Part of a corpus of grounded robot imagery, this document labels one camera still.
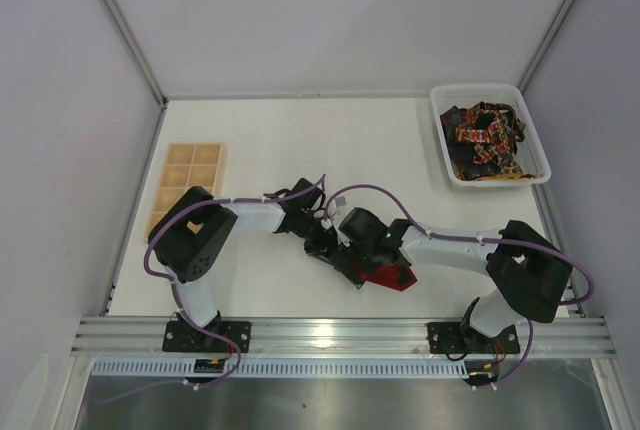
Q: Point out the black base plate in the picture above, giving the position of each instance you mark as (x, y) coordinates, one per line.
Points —
(222, 346)
(454, 338)

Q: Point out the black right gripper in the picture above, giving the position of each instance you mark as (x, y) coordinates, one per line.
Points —
(357, 260)

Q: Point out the white slotted cable duct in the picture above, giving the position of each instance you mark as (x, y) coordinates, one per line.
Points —
(279, 368)

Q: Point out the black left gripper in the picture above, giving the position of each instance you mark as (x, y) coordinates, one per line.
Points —
(317, 241)

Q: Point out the patterned dark ties pile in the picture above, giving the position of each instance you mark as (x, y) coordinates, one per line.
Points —
(482, 142)

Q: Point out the wooden compartment box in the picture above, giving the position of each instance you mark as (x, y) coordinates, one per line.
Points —
(187, 164)

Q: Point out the red necktie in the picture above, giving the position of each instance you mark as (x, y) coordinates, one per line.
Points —
(395, 277)

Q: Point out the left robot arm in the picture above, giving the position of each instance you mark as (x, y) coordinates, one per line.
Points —
(186, 242)

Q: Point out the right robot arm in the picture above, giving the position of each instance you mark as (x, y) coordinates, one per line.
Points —
(529, 274)

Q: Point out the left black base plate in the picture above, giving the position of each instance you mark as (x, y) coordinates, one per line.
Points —
(222, 346)

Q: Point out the white plastic basket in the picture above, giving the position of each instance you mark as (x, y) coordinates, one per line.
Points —
(530, 155)

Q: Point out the aluminium mounting rail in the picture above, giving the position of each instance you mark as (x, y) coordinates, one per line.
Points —
(565, 338)

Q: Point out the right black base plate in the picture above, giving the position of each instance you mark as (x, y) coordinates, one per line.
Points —
(454, 338)

